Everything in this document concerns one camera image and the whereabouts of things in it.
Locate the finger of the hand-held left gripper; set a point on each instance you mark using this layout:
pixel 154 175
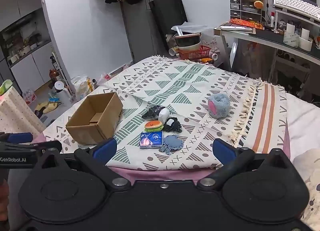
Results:
pixel 20 138

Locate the white desk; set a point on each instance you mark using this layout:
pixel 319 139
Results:
pixel 275 39

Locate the white bowl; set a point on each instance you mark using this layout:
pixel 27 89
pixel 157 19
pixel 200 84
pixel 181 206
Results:
pixel 192 46

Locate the yellow slippers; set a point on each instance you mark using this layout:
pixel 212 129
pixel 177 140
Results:
pixel 47 107

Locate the white small pouch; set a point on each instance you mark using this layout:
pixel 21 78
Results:
pixel 164 115

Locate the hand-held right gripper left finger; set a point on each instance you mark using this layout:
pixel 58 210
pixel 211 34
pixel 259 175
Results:
pixel 105 148

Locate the orange round plush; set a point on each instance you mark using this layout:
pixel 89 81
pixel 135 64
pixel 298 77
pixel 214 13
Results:
pixel 258 4

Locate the brown cardboard box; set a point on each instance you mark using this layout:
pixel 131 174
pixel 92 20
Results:
pixel 85 128

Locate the white printed quilt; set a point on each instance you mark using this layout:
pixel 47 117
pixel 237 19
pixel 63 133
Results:
pixel 307 168

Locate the burger plush toy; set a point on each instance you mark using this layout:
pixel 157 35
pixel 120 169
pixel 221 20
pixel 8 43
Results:
pixel 153 125

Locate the red plastic basket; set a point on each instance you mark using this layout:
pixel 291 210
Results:
pixel 195 53

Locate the white storage cabinet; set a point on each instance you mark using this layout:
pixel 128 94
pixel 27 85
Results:
pixel 27 66

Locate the geometric patterned tasselled blanket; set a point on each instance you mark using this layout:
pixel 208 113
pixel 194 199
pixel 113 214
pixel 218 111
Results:
pixel 175 83

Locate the blue tissue packet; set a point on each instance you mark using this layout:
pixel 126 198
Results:
pixel 150 140

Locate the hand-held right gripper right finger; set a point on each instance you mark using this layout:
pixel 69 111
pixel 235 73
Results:
pixel 223 150

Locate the white desk riser shelf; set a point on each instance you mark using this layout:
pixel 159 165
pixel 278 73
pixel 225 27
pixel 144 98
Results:
pixel 297 16

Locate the grey drawer organiser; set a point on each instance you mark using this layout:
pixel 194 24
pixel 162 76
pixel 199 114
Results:
pixel 246 9

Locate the white keyboard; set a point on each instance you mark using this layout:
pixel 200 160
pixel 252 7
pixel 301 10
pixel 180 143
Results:
pixel 295 4

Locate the black knitted cloth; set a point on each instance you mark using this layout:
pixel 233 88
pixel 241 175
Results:
pixel 151 112

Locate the clear plastic bag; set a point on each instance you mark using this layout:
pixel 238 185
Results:
pixel 191 27

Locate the white bedding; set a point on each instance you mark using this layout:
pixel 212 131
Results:
pixel 302 121

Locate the black flat tray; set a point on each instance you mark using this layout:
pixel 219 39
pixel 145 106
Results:
pixel 167 9

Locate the blue fluffy plush toy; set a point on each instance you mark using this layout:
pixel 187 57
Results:
pixel 220 105

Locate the polka dot cloth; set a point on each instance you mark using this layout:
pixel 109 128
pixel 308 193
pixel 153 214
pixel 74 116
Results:
pixel 17 113

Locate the white red plastic bag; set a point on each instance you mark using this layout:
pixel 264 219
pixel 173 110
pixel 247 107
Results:
pixel 103 78

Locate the pack of water bottles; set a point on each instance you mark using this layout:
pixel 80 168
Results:
pixel 29 96

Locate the pink bed sheet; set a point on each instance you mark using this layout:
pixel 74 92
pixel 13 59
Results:
pixel 150 174

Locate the red orange packet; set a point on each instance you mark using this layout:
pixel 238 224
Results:
pixel 246 23

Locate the black crochet toy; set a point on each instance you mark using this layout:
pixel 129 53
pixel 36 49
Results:
pixel 175 125

